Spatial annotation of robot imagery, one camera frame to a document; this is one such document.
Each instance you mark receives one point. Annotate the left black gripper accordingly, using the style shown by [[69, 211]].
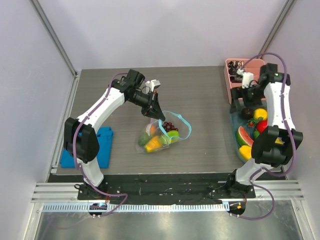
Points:
[[154, 108]]

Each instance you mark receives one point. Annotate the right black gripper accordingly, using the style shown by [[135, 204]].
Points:
[[240, 100]]

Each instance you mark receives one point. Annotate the purple grape bunch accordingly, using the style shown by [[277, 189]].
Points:
[[168, 126]]

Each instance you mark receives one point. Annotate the clear zip top bag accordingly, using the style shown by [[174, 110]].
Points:
[[167, 138]]

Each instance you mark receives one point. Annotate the orange green mango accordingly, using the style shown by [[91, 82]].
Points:
[[153, 144]]

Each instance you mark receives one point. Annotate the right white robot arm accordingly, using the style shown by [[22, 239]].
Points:
[[277, 144]]

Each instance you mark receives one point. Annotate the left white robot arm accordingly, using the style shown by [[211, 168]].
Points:
[[80, 134]]

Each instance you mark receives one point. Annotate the blue fruit bin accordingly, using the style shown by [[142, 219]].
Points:
[[248, 124]]

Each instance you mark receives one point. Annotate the green starfruit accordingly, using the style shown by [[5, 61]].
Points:
[[143, 139]]

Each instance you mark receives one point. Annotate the yellow bell pepper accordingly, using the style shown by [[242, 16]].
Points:
[[260, 114]]

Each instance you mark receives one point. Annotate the black parts in tray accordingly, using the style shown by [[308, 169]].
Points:
[[232, 67]]

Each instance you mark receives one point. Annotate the pink compartment tray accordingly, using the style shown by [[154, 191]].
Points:
[[253, 67]]

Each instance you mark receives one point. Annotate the watermelon slice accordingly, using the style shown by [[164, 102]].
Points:
[[243, 136]]

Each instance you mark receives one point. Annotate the blue folded cloth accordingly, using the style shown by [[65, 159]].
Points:
[[105, 140]]

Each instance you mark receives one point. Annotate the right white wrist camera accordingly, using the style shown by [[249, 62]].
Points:
[[245, 77]]

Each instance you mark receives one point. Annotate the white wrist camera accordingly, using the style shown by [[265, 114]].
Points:
[[245, 77], [151, 85]]

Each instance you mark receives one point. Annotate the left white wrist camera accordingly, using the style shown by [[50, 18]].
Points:
[[151, 85]]

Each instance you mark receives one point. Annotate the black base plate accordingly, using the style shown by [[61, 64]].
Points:
[[166, 189]]

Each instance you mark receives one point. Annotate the white slotted cable duct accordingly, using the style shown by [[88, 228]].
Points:
[[96, 207]]

